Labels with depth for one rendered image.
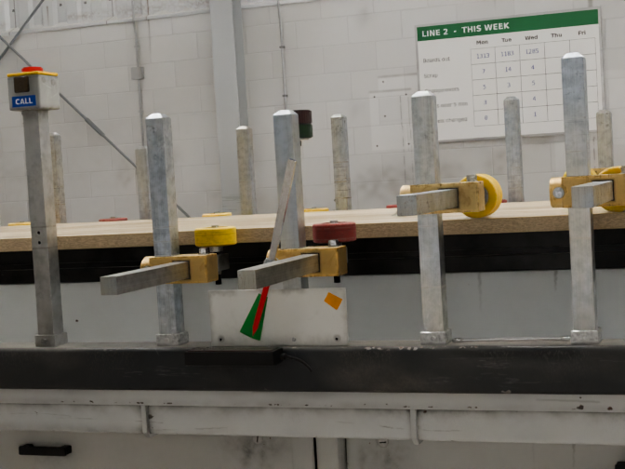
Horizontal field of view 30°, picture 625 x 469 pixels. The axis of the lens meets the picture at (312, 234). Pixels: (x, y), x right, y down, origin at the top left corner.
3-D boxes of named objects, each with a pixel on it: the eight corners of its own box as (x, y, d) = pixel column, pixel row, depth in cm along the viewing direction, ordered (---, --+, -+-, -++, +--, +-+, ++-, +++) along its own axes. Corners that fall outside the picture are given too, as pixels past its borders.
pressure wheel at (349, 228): (351, 284, 210) (347, 221, 209) (309, 285, 213) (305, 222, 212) (364, 279, 217) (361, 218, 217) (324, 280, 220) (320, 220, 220)
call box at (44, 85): (40, 112, 218) (37, 70, 217) (8, 114, 220) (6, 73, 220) (60, 113, 224) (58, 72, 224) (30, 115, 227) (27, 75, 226)
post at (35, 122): (55, 346, 222) (38, 109, 219) (33, 346, 223) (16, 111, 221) (68, 342, 226) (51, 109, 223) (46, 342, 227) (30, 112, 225)
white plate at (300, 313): (348, 345, 201) (344, 288, 200) (210, 346, 210) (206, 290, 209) (349, 344, 201) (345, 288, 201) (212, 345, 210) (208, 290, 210)
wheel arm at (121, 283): (118, 300, 186) (116, 274, 186) (99, 301, 187) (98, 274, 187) (230, 273, 227) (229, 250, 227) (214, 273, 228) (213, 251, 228)
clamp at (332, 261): (339, 276, 201) (337, 247, 200) (266, 278, 205) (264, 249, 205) (349, 273, 206) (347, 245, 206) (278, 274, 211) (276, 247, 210)
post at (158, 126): (179, 375, 213) (162, 113, 211) (162, 375, 215) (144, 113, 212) (187, 372, 217) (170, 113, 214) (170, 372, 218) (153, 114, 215)
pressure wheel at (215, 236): (246, 283, 224) (242, 223, 223) (207, 288, 220) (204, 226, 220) (229, 281, 231) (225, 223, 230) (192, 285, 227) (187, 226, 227)
